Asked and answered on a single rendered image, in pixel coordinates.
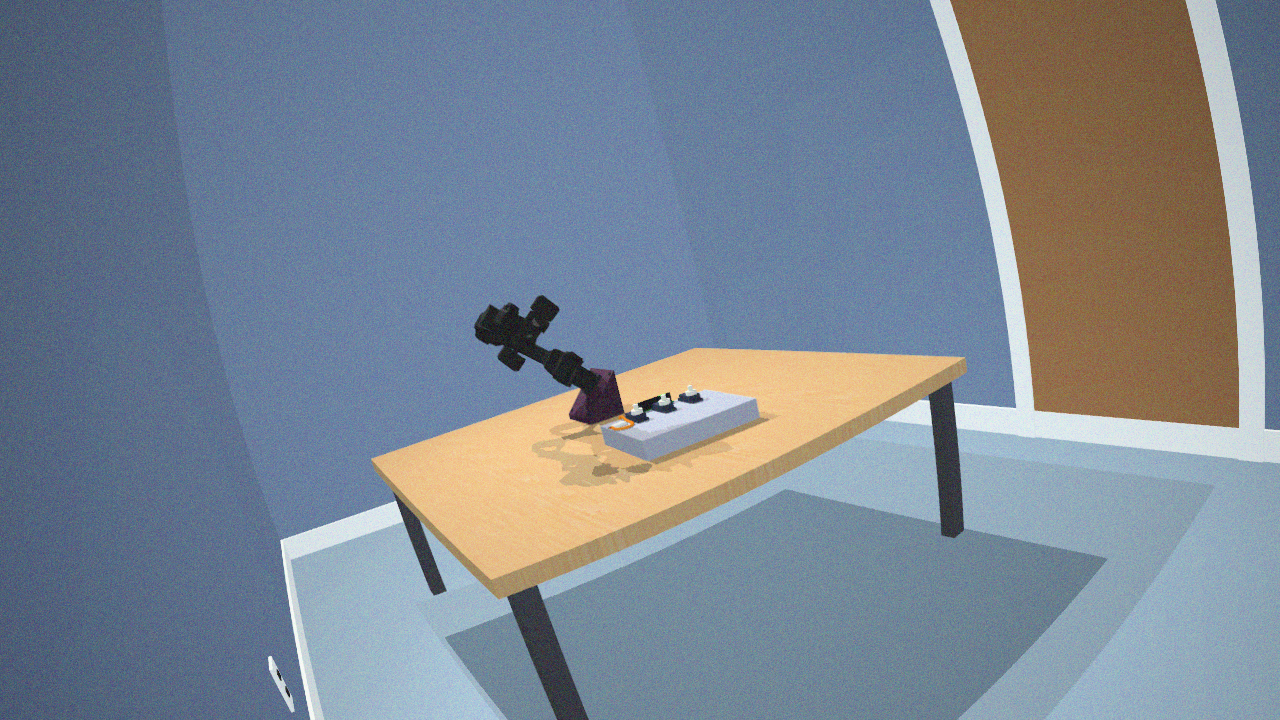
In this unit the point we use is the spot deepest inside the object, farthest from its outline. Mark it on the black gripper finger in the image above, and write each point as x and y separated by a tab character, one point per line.
537	321
529	343

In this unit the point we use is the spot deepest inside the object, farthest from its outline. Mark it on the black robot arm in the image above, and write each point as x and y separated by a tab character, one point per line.
496	326

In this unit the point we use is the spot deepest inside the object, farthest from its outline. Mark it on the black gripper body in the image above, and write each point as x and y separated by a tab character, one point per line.
548	311

